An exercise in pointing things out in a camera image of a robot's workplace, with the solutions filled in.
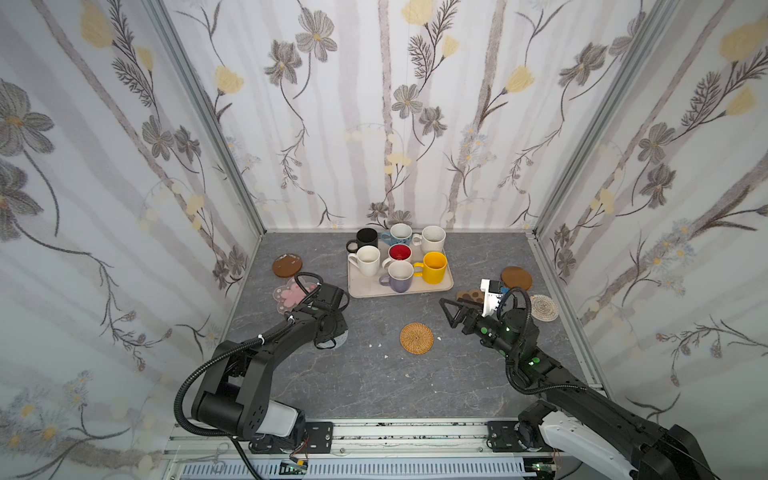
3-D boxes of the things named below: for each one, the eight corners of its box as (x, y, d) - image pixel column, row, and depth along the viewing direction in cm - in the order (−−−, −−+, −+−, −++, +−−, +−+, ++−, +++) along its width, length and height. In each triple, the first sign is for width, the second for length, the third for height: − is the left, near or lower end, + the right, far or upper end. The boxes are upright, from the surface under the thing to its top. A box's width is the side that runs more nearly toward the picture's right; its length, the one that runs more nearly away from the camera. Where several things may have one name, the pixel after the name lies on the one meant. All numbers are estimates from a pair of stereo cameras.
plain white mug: (351, 268, 110) (349, 252, 103) (366, 256, 114) (365, 239, 107) (369, 282, 106) (368, 266, 99) (384, 269, 110) (384, 252, 103)
